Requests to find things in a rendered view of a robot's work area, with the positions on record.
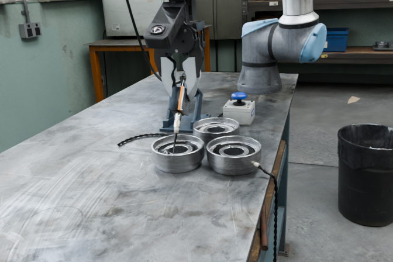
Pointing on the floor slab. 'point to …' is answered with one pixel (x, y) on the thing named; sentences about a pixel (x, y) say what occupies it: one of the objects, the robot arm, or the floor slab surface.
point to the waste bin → (365, 173)
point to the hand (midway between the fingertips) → (181, 95)
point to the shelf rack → (342, 58)
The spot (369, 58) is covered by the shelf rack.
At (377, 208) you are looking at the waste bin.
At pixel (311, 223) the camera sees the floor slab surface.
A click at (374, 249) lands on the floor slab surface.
